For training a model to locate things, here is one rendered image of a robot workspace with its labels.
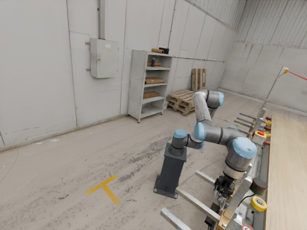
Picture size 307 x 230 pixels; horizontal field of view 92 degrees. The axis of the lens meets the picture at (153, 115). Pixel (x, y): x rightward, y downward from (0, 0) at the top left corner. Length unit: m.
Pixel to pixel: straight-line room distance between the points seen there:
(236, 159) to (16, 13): 2.62
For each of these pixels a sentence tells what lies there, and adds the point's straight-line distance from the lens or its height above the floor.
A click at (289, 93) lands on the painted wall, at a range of 8.62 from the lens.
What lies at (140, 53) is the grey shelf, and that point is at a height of 1.51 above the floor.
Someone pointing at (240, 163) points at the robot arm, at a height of 1.30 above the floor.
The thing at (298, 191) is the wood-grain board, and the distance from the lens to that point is 1.59.
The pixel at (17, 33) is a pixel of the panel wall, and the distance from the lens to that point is 2.62.
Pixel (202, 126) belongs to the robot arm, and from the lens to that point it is 0.78.
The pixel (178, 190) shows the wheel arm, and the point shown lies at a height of 0.86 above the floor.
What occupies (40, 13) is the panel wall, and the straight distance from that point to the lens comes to 2.67.
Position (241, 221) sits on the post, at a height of 1.17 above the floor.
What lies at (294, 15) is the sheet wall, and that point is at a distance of 8.81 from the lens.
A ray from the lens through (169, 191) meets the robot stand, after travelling 2.14.
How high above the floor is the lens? 1.69
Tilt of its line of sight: 25 degrees down
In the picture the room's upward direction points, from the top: 9 degrees clockwise
